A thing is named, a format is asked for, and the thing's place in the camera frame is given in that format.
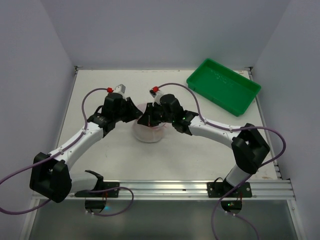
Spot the white mesh laundry bag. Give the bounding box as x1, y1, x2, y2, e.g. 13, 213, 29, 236
131, 119, 166, 143

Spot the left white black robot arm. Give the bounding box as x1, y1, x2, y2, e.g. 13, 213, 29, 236
29, 93, 143, 203

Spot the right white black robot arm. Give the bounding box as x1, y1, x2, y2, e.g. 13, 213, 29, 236
137, 94, 270, 192

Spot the green plastic tray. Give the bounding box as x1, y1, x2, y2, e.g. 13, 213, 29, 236
186, 58, 261, 117

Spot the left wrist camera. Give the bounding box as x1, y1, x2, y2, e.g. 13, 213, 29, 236
106, 84, 126, 98

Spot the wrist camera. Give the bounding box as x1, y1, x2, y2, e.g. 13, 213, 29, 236
106, 84, 126, 98
149, 86, 164, 106

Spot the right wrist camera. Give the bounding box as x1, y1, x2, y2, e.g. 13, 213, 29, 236
149, 86, 164, 106

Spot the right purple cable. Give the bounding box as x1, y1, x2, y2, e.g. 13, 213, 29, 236
157, 82, 288, 240

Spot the purple cable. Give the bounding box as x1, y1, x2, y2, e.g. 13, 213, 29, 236
157, 82, 288, 240
0, 87, 135, 217

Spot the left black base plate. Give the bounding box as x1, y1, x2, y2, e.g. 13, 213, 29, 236
74, 181, 121, 199

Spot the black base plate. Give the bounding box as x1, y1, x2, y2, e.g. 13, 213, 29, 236
206, 177, 253, 198
74, 181, 121, 199

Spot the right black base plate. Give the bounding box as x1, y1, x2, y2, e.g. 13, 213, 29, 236
206, 177, 253, 198

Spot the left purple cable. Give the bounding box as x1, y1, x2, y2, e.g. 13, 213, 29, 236
0, 87, 135, 217

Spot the aluminium mounting rail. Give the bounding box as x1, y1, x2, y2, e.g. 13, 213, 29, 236
31, 178, 296, 201

